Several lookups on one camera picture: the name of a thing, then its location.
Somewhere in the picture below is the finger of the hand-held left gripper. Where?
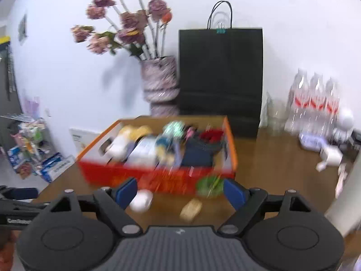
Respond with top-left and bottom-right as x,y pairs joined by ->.
0,186 -> 38,201

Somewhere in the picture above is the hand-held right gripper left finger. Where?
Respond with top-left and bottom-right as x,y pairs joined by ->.
48,177 -> 141,236

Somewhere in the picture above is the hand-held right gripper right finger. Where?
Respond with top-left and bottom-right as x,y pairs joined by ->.
217,178 -> 313,236

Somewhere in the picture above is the red cardboard box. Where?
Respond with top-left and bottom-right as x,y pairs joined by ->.
77,115 -> 238,196

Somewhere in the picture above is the white and gold cube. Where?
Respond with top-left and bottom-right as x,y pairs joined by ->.
180,198 -> 203,222

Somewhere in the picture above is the translucent cotton swab box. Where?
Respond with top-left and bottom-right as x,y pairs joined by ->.
127,137 -> 160,167

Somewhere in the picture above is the dark blue zip pouch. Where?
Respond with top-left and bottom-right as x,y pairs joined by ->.
180,138 -> 223,168

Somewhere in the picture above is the white and yellow plush hamster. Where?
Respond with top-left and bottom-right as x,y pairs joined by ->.
109,125 -> 154,159

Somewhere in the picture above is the red artificial flower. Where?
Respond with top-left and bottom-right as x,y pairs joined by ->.
199,129 -> 224,142

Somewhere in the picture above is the black and pink braided cable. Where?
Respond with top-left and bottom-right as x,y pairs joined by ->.
183,124 -> 198,142

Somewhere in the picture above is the iridescent ball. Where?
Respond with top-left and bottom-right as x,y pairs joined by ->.
163,121 -> 185,139

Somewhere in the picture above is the blue carton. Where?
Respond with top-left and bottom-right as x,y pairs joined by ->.
41,152 -> 64,182

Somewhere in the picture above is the wooden desk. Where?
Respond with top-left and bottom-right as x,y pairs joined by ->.
31,115 -> 361,271

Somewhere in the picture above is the clear glass container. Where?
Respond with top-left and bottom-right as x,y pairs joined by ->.
261,92 -> 287,130

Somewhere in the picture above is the purple tray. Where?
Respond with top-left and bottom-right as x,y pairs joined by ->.
299,133 -> 325,150

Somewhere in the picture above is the white charger block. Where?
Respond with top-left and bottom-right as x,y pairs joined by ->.
320,144 -> 343,166

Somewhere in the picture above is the clear water bottle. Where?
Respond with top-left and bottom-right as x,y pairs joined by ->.
322,77 -> 340,136
285,69 -> 309,132
306,73 -> 325,136

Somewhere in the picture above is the white cylindrical cup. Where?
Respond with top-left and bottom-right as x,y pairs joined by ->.
324,158 -> 361,238

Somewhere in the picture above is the black paper bag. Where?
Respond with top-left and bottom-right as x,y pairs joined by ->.
178,0 -> 263,137

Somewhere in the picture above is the purple ceramic vase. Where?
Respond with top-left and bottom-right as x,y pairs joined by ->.
140,56 -> 180,116

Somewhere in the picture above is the black power adapter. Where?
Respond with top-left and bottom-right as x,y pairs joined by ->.
348,134 -> 361,151

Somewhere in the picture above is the white round robot toy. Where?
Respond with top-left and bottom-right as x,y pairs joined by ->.
333,109 -> 354,142

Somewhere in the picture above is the dried flower bouquet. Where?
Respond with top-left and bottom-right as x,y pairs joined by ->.
70,0 -> 173,60

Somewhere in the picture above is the wire storage rack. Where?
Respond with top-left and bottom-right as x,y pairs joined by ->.
0,114 -> 50,180

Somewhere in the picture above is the small wall picture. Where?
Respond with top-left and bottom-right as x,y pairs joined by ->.
18,14 -> 29,46

